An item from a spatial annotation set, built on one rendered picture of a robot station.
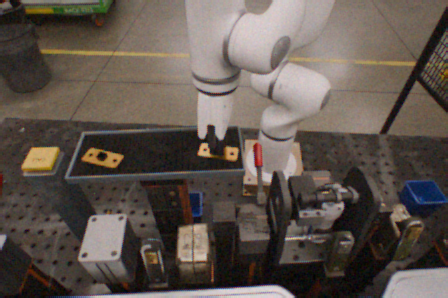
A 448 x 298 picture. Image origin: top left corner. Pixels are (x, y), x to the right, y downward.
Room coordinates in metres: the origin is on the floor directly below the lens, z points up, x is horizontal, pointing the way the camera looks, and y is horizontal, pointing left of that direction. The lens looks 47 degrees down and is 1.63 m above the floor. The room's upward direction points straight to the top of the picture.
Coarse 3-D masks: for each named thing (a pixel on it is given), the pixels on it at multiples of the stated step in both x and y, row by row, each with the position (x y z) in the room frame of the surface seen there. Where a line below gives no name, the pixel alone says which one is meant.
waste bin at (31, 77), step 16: (0, 0) 2.70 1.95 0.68; (16, 0) 2.66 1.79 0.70; (0, 16) 2.30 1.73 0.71; (16, 16) 2.40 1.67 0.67; (0, 32) 2.28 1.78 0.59; (16, 32) 2.35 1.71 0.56; (32, 32) 2.55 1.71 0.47; (0, 48) 2.27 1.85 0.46; (16, 48) 2.33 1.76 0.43; (32, 48) 2.44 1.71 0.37; (0, 64) 2.27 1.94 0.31; (16, 64) 2.30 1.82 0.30; (32, 64) 2.38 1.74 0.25; (16, 80) 2.28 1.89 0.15; (32, 80) 2.33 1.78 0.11; (48, 80) 2.46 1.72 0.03
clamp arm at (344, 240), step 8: (344, 232) 0.28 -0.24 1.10; (336, 240) 0.27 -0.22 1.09; (344, 240) 0.26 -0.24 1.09; (352, 240) 0.27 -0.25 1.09; (336, 248) 0.26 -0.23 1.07; (344, 248) 0.26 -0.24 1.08; (328, 256) 0.26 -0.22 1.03; (336, 256) 0.25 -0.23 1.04; (344, 256) 0.25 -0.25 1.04; (328, 264) 0.25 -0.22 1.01; (336, 264) 0.25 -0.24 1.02; (344, 264) 0.25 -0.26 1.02
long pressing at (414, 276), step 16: (400, 272) 0.24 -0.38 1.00; (416, 272) 0.24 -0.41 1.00; (432, 272) 0.24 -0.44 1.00; (208, 288) 0.21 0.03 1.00; (224, 288) 0.20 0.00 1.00; (240, 288) 0.20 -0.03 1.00; (256, 288) 0.20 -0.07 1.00; (272, 288) 0.20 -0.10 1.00; (384, 288) 0.20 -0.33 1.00; (400, 288) 0.20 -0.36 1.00; (416, 288) 0.20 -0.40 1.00; (432, 288) 0.21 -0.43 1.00
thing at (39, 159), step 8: (32, 152) 0.44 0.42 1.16; (40, 152) 0.44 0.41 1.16; (48, 152) 0.44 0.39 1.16; (56, 152) 0.44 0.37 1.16; (32, 160) 0.42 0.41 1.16; (40, 160) 0.42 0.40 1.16; (48, 160) 0.42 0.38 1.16; (24, 168) 0.39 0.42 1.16; (32, 168) 0.40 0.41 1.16; (40, 168) 0.40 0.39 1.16; (48, 168) 0.40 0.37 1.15
